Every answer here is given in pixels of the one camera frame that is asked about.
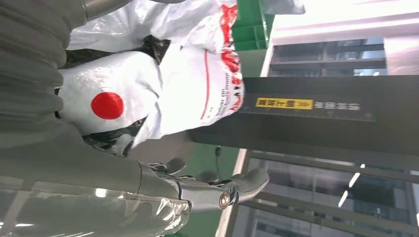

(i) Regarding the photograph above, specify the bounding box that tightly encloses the green plastic crate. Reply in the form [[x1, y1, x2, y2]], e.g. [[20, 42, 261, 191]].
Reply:
[[231, 0, 276, 52]]

